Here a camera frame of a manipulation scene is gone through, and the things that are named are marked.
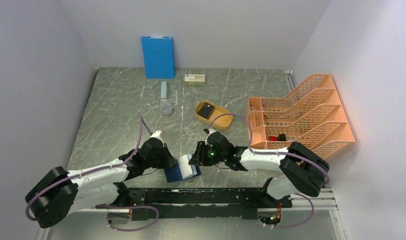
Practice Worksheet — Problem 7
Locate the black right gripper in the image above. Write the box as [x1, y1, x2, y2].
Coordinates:
[188, 140, 226, 166]

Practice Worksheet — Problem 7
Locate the navy blue card holder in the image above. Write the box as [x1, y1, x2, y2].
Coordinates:
[164, 154, 201, 183]

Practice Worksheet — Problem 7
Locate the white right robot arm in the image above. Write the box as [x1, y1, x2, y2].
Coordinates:
[188, 131, 330, 207]

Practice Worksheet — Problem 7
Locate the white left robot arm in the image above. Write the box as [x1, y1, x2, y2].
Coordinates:
[25, 137, 177, 229]

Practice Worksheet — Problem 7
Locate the black VIP card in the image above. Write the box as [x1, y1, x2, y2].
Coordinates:
[197, 102, 215, 120]

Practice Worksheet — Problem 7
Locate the yellow oval tray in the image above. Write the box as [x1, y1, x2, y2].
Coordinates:
[194, 100, 233, 131]

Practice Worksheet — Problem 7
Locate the clear jar of paper clips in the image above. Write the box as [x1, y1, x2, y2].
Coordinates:
[160, 101, 173, 116]

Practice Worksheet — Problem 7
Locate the light blue stapler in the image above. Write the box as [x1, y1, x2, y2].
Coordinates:
[160, 81, 168, 102]

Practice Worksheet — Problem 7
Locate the green and white small box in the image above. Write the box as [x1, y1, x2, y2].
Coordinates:
[184, 74, 206, 86]

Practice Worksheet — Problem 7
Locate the red and black object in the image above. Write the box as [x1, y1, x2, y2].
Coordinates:
[267, 133, 287, 142]

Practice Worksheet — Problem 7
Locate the blue upright folder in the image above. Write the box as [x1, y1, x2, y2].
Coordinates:
[141, 36, 175, 79]

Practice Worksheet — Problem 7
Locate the orange plastic file organizer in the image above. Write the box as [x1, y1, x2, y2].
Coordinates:
[247, 73, 355, 161]

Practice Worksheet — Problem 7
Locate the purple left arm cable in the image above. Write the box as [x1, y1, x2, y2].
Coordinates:
[25, 115, 160, 233]

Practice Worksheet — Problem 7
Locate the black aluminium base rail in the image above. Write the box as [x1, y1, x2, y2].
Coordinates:
[87, 187, 338, 222]

